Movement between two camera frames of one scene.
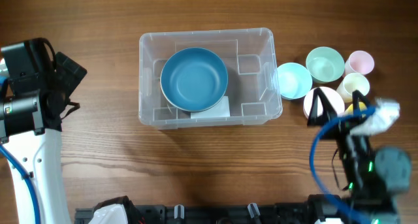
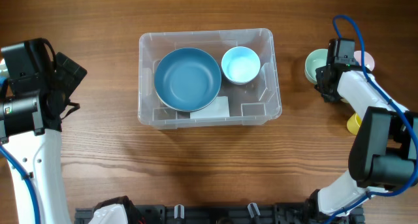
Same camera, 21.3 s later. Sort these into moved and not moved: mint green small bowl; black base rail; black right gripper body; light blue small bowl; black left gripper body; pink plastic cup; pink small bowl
Moved: pink small bowl; black right gripper body; light blue small bowl
Not moved: black base rail; pink plastic cup; black left gripper body; mint green small bowl
